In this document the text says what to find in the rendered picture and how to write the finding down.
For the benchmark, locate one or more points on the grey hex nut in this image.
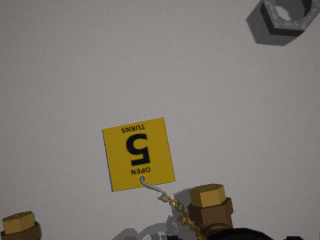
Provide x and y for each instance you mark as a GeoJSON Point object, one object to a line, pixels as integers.
{"type": "Point", "coordinates": [279, 26]}

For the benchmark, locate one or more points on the yellow tag on chain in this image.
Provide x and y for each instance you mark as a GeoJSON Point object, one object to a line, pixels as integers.
{"type": "Point", "coordinates": [142, 149]}

